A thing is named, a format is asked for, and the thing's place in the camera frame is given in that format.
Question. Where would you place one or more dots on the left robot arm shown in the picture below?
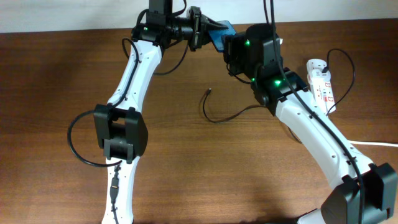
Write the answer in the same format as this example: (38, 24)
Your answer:
(120, 126)

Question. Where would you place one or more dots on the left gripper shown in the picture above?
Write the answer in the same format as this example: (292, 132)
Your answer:
(199, 36)

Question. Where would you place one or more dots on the blue Galaxy smartphone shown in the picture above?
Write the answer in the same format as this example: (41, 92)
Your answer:
(218, 36)

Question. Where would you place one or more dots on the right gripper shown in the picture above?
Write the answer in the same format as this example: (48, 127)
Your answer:
(229, 50)

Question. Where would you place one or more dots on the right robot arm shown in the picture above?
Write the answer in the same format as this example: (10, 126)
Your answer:
(361, 191)

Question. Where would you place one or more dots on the white power strip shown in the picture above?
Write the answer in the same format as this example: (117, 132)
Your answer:
(320, 85)

